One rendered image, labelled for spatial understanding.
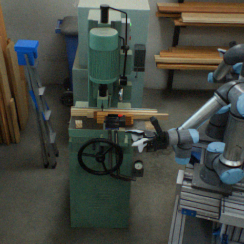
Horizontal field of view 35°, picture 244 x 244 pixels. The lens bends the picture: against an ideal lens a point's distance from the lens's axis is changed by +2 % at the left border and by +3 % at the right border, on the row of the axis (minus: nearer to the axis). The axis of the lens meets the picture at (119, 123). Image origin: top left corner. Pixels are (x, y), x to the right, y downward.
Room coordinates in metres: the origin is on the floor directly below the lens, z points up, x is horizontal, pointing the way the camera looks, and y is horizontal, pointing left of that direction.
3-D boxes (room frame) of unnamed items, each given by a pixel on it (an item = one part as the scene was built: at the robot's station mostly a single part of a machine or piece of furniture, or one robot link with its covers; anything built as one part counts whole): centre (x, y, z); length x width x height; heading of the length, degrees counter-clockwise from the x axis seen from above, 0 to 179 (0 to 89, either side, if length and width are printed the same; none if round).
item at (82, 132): (2.14, 0.04, 0.87); 0.61 x 0.30 x 0.06; 92
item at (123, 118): (2.06, 0.03, 0.99); 0.13 x 0.11 x 0.06; 92
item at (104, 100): (2.27, 0.12, 1.03); 0.14 x 0.07 x 0.09; 2
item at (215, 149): (1.76, -0.56, 0.98); 0.13 x 0.12 x 0.14; 13
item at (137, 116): (2.25, -0.05, 0.92); 0.56 x 0.02 x 0.04; 92
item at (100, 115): (2.18, 0.03, 0.94); 0.25 x 0.01 x 0.08; 92
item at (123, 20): (2.57, -0.01, 1.40); 0.10 x 0.06 x 0.16; 2
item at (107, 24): (2.39, 0.13, 1.54); 0.08 x 0.08 x 0.17; 2
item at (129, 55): (2.47, -0.02, 1.23); 0.09 x 0.08 x 0.15; 2
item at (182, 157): (1.59, -0.33, 1.12); 0.11 x 0.08 x 0.11; 13
